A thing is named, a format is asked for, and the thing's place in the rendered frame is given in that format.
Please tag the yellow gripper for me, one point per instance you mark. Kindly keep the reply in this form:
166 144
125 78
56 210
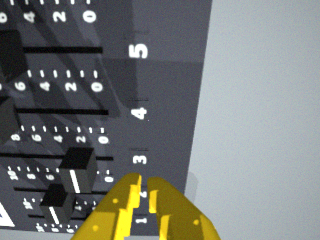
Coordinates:
177 217

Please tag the black lighting desk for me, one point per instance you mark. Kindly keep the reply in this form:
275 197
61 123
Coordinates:
102 88

